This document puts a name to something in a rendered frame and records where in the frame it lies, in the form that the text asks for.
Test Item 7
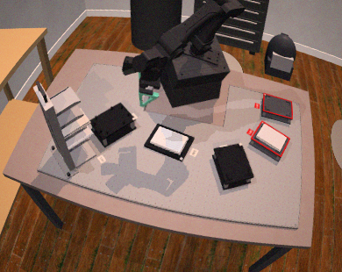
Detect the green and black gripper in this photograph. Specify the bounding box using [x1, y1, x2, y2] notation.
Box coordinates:
[139, 68, 163, 107]

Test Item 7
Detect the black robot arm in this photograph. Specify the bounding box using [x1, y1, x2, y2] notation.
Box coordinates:
[122, 0, 245, 82]

